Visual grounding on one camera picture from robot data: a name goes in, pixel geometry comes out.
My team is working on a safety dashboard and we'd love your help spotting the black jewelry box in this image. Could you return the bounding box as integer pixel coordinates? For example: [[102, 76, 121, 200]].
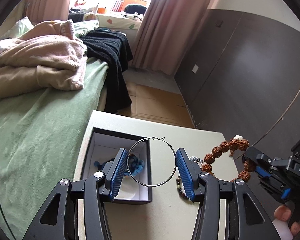
[[81, 128, 153, 205]]

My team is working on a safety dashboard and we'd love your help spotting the person's right hand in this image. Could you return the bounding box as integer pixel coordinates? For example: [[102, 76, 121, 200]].
[[273, 205, 300, 240]]

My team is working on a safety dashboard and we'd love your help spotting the black knitted blanket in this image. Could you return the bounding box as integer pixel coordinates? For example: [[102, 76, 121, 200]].
[[80, 28, 133, 114]]

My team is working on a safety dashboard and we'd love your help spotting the cardboard sheet on floor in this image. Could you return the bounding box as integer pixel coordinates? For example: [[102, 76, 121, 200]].
[[118, 82, 195, 128]]

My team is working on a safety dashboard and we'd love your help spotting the large silver hoop earring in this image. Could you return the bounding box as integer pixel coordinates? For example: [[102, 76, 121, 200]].
[[126, 137, 177, 188]]

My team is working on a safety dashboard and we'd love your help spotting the pink fleece blanket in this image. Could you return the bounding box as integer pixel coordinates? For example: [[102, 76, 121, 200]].
[[0, 20, 87, 99]]

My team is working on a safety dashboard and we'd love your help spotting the white wall socket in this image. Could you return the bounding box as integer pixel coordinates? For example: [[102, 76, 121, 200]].
[[192, 64, 199, 74]]

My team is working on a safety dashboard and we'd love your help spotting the green bed cover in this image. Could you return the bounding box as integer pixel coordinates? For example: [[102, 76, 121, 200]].
[[0, 58, 108, 239]]

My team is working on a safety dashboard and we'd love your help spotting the multicolour glass bead bracelet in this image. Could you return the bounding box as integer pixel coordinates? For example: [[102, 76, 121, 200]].
[[175, 175, 191, 201]]

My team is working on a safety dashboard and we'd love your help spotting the patterned pillow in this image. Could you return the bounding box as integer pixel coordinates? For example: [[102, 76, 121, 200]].
[[96, 11, 143, 30]]

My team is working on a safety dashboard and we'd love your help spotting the brown rudraksha bead bracelet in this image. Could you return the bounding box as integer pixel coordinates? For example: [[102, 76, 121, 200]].
[[201, 134, 256, 183]]

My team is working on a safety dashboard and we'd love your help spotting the blue braided cord bracelet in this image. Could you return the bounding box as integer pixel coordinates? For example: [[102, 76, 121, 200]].
[[93, 154, 146, 177]]

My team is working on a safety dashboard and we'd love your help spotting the pink curtain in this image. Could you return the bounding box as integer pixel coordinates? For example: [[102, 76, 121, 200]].
[[131, 0, 211, 75]]

